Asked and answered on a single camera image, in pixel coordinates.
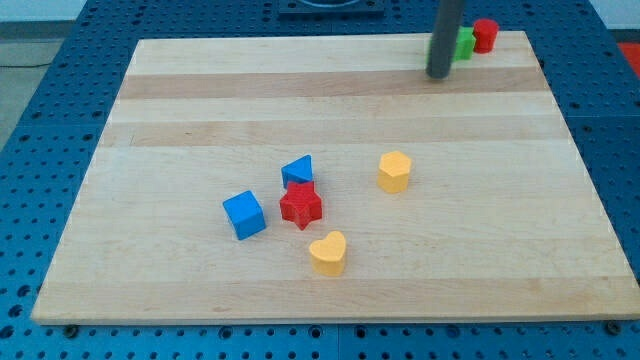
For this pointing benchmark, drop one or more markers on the red star block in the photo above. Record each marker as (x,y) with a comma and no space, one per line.
(301,204)

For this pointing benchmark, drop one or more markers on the wooden board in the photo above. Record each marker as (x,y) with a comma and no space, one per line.
(499,222)

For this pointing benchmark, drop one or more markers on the blue triangle block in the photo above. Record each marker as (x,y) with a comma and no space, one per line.
(299,171)

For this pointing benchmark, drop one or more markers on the yellow hexagon block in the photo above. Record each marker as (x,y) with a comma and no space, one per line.
(394,171)

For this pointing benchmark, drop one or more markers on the yellow heart block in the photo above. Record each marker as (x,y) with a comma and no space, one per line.
(328,255)

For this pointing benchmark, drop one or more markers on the blue cube block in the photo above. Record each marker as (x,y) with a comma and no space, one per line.
(245,214)

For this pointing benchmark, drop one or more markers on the green block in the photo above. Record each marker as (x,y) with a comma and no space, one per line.
(465,44)

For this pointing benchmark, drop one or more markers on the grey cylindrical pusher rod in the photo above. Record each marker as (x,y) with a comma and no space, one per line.
(443,41)

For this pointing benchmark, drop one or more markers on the red cylinder block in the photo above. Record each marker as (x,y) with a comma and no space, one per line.
(485,31)

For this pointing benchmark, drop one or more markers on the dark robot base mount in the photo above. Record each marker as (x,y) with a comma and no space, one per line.
(330,7)

